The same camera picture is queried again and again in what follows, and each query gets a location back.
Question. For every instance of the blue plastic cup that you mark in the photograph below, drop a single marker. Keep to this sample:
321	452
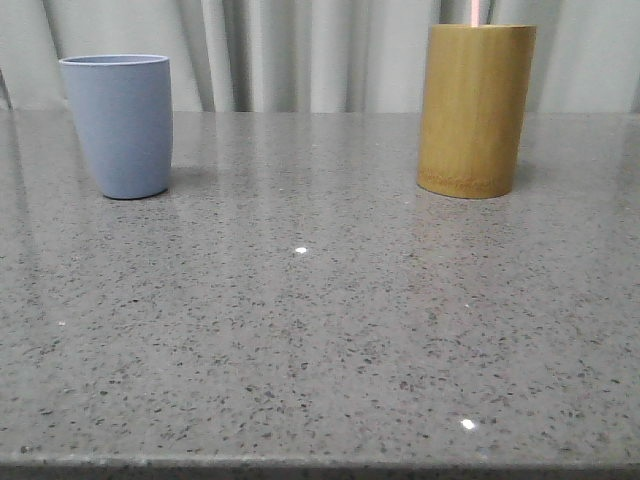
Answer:
121	106

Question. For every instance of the pink chopstick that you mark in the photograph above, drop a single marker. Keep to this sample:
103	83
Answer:
475	9

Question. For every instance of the white pleated curtain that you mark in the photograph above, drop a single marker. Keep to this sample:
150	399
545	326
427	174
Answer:
316	56

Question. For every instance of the bamboo cylindrical holder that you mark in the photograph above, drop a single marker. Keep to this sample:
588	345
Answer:
475	92

